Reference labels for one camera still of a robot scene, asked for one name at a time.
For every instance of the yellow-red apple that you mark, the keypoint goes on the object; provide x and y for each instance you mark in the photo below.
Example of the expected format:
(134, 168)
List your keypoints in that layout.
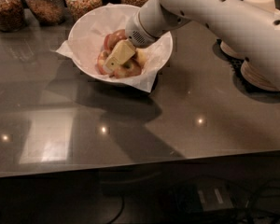
(129, 69)
(101, 60)

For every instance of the front stack of paper bowls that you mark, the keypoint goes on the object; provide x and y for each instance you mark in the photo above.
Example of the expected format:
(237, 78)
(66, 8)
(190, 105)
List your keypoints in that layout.
(254, 77)

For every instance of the white paper liner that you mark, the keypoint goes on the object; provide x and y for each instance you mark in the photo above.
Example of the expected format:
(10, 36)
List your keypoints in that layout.
(93, 31)

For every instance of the black mat under stacks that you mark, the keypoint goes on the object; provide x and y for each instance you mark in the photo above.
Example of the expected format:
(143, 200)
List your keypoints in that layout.
(238, 78)

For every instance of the front yellow-red apple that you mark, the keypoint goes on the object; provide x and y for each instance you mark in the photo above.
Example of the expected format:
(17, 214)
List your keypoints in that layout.
(129, 69)

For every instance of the large red apple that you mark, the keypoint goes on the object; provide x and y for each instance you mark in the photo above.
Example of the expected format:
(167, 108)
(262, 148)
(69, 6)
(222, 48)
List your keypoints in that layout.
(111, 40)

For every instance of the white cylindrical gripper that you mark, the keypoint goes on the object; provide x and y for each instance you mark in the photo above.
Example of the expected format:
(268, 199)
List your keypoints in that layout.
(136, 32)

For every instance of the white bowl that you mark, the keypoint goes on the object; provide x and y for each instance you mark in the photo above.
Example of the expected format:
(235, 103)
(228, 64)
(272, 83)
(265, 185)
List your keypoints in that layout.
(84, 34)

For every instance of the back stack of paper bowls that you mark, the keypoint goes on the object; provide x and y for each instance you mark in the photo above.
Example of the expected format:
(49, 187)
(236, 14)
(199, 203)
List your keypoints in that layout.
(268, 5)

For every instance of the dark box under table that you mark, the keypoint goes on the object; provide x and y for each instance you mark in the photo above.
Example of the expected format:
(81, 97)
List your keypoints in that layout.
(194, 198)

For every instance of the stack of paper bowls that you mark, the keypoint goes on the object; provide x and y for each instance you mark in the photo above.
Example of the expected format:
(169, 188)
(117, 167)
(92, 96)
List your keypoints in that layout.
(268, 5)
(254, 77)

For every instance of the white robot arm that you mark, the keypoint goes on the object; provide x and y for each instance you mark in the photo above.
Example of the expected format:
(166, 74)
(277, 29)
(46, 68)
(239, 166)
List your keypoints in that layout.
(251, 31)

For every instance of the left yellow-red apple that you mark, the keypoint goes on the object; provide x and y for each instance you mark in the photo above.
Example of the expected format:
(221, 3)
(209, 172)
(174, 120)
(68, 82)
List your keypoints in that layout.
(101, 60)

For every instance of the far left glass jar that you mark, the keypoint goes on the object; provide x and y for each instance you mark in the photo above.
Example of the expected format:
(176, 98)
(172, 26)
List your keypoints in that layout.
(11, 15)

